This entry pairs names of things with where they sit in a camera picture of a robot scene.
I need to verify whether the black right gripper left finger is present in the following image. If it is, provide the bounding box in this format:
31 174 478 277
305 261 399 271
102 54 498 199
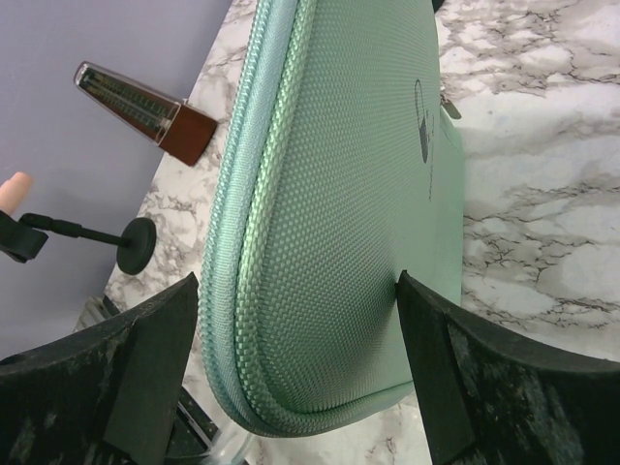
1 274 198 464

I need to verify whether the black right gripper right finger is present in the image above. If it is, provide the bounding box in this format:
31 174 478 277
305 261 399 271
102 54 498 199
396 272 619 464

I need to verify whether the green medicine kit case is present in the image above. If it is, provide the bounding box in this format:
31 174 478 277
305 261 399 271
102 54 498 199
200 1 464 437

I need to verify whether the black round stand base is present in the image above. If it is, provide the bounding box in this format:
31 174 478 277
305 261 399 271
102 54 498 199
1 212 157 275

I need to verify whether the brown metronome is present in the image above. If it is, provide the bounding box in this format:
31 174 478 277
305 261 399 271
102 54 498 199
74 62 218 167

